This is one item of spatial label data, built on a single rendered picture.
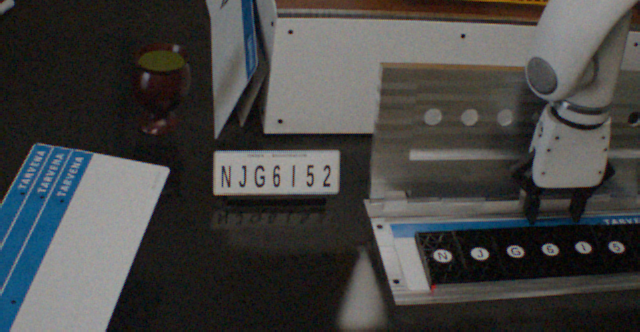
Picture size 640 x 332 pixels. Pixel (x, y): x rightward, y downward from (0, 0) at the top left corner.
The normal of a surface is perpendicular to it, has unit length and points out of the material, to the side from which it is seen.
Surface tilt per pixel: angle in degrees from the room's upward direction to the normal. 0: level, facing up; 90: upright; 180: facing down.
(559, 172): 89
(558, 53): 88
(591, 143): 87
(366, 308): 0
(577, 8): 57
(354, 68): 90
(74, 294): 0
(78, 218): 0
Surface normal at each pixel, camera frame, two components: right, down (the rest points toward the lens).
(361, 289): 0.11, -0.81
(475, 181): 0.18, 0.41
